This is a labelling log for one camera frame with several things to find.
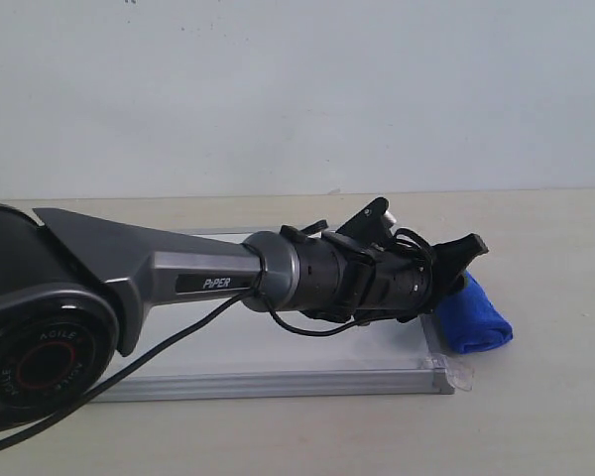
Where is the clear tape near right corner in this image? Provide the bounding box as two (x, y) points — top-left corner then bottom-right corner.
(445, 365), (475, 392)

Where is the white board with aluminium frame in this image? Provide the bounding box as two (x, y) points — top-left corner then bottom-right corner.
(86, 226), (456, 404)

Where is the blue cloth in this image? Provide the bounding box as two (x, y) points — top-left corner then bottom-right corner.
(434, 272), (514, 355)

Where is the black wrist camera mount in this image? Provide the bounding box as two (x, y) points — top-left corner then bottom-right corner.
(336, 197), (396, 246)

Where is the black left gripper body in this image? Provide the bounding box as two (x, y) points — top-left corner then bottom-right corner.
(366, 232), (436, 322)

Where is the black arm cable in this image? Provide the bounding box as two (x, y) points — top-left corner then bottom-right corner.
(0, 217), (437, 455)

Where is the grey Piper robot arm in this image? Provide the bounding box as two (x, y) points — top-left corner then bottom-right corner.
(0, 197), (487, 430)

